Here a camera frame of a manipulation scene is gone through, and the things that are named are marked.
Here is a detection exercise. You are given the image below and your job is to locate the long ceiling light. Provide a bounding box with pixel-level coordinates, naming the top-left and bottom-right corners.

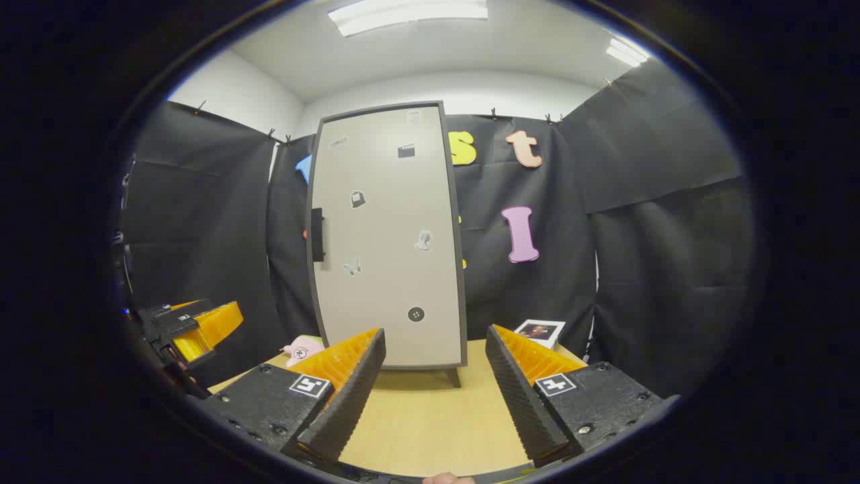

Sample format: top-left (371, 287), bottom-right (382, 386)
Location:
top-left (328, 0), bottom-right (489, 38)

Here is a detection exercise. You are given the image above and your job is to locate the small ceiling light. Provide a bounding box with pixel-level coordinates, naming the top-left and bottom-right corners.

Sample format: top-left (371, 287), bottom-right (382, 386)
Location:
top-left (606, 38), bottom-right (651, 68)

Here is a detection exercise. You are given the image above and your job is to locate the grey cabinet door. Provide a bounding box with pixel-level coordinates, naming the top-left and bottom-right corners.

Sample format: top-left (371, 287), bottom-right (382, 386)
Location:
top-left (306, 101), bottom-right (468, 370)

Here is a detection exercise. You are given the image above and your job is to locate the stack of white books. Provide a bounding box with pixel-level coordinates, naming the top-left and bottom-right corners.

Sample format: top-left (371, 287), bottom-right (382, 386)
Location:
top-left (514, 319), bottom-right (566, 350)

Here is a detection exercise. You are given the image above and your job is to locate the pink plush toy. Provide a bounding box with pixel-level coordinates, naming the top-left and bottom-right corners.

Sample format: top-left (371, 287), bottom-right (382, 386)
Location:
top-left (282, 335), bottom-right (327, 367)

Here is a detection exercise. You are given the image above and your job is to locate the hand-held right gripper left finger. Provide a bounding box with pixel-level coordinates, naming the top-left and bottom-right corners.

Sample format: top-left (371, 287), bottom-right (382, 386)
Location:
top-left (202, 327), bottom-right (387, 465)

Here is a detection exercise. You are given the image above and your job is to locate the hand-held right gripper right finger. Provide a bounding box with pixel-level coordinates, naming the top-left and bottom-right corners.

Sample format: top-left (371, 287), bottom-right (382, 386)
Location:
top-left (485, 324), bottom-right (679, 468)

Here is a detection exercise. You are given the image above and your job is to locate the black door handle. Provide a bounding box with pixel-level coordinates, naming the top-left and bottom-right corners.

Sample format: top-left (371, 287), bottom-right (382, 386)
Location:
top-left (311, 208), bottom-right (327, 262)

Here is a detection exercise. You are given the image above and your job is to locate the black backdrop cloth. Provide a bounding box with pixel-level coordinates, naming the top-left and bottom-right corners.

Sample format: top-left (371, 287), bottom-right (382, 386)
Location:
top-left (121, 59), bottom-right (753, 397)

